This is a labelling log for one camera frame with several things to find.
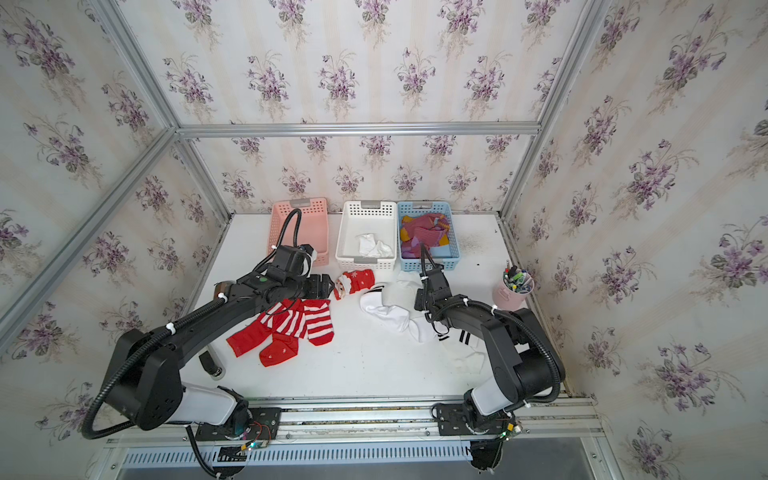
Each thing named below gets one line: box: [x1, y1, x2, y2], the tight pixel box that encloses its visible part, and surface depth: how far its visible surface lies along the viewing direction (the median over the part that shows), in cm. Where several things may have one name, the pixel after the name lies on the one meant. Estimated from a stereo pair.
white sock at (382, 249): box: [369, 240, 393, 257], surface depth 109 cm
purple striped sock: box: [400, 213, 450, 259], surface depth 110 cm
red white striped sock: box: [260, 299, 335, 346], surface depth 90 cm
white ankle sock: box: [360, 278, 423, 342], surface depth 95 cm
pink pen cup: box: [492, 260, 535, 310], surface depth 90 cm
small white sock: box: [355, 233, 379, 257], surface depth 110 cm
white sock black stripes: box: [437, 327, 490, 374], surface depth 87 cm
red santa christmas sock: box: [334, 269, 375, 301], surface depth 100 cm
